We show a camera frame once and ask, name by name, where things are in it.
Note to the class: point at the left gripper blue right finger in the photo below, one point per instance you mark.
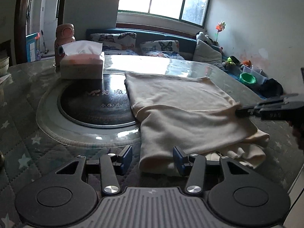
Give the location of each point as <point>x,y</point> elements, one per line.
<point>192,166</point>

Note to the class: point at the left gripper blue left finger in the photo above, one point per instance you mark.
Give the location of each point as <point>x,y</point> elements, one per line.
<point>111,165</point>

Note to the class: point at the cream white garment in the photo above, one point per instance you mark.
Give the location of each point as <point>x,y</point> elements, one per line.
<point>193,114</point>

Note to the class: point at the clear plastic storage box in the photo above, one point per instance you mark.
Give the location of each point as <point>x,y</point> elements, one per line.
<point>257,73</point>

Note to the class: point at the green plastic bowl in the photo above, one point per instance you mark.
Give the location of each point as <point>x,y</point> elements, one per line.
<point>247,79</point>

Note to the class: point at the black round induction cooktop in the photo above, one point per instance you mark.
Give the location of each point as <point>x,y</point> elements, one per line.
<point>102,104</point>

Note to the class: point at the beige cushion on sofa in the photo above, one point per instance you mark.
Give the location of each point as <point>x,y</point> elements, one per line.
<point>206,54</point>

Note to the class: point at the colourful pinwheel toy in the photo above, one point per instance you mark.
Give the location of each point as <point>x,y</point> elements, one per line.
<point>219,28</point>

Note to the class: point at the tissue box with tissues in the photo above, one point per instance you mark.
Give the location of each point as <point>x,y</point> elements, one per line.
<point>82,60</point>

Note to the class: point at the white plush toy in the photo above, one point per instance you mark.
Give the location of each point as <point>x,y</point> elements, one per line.
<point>205,38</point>

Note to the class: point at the blue sofa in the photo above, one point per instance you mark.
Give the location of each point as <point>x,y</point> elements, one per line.
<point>186,45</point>

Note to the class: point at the right butterfly pillow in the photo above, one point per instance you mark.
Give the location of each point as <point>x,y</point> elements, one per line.
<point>161,48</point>

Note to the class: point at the butterfly pillow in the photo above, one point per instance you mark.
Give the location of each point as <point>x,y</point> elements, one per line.
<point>116,43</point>
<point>161,48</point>

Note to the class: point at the left butterfly pillow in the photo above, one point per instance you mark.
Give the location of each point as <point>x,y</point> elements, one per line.
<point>116,43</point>

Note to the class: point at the pink cartoon water bottle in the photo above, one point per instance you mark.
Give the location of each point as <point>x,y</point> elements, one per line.
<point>64,35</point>

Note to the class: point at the blue toy table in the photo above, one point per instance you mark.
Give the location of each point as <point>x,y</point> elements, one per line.
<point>33,53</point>

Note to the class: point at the white ceramic bowl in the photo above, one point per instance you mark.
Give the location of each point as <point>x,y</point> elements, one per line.
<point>4,65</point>

